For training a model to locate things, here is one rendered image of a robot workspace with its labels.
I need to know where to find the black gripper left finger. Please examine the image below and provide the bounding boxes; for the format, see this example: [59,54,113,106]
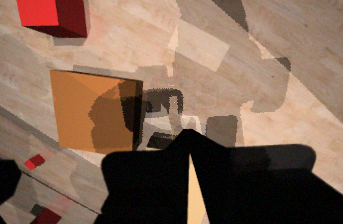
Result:
[100,129,190,224]

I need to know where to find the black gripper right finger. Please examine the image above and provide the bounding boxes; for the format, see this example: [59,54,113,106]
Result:
[188,129,317,224]

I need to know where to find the orange square block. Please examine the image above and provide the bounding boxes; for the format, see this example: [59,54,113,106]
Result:
[49,70,143,154]

